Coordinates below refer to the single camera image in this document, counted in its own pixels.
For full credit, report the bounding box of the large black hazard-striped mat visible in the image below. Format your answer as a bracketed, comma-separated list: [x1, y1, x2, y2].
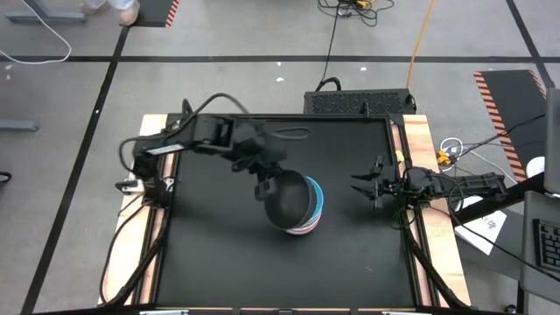
[472, 69, 549, 184]

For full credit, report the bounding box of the wooden table side board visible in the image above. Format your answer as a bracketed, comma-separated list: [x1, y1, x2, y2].
[97, 114, 177, 306]
[401, 114, 473, 308]

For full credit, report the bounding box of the black keyboard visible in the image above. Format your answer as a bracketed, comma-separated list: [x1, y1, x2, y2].
[532, 218, 560, 275]

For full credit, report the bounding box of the grey desk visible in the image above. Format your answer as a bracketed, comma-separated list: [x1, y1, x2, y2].
[519, 189, 560, 295]

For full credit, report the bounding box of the black computer case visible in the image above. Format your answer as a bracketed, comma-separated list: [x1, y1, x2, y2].
[303, 87, 417, 116]

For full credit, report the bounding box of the yellow extension cable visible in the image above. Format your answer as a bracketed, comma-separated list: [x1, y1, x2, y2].
[406, 0, 438, 89]

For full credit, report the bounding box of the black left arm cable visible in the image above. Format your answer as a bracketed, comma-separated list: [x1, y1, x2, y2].
[118, 92, 251, 176]

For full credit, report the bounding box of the grey monitor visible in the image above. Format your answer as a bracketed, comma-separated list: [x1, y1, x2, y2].
[543, 87, 560, 194]

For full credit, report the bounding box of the white paper sheet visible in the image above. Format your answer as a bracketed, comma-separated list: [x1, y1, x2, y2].
[453, 196, 509, 256]

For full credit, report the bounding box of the white coiled cable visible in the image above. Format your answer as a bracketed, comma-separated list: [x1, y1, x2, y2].
[438, 136, 466, 168]

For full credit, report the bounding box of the thin black desk cable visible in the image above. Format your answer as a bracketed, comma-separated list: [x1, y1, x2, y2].
[453, 114, 547, 158]

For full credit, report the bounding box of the tangled black cable bundle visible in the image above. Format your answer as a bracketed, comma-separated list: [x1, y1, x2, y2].
[318, 0, 396, 28]

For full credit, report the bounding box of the person's foot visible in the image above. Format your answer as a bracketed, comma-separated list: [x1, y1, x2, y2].
[81, 0, 142, 26]

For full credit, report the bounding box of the black table frame rail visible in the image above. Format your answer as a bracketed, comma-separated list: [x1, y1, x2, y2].
[165, 112, 406, 124]

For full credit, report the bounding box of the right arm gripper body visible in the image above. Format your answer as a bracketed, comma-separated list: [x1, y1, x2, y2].
[370, 154, 407, 210]

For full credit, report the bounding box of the small black hazard-striped mat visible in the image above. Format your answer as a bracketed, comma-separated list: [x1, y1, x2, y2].
[132, 0, 181, 29]

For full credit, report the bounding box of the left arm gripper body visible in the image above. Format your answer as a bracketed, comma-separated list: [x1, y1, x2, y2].
[237, 145, 289, 181]

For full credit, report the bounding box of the black diagonal desk bar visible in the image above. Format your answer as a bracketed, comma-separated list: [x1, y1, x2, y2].
[450, 173, 548, 227]

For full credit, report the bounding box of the pink ribbed bowl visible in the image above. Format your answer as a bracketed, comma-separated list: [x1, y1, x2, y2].
[301, 213, 324, 235]

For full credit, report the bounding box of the white round cup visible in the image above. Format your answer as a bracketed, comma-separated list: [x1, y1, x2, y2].
[524, 155, 547, 179]

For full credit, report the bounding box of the grey desk foot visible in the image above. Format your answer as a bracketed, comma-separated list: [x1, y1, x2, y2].
[4, 0, 89, 25]

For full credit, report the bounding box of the grey floor bar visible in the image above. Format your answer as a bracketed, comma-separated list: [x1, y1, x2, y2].
[0, 118, 41, 133]

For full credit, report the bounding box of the large dark grey bowl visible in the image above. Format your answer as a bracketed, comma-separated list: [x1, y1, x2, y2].
[263, 169, 314, 232]

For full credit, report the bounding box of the black power cable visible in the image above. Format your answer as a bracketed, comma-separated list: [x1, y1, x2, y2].
[320, 0, 347, 92]

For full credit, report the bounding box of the white floor cable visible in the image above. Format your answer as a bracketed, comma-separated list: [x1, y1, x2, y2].
[0, 0, 73, 67]

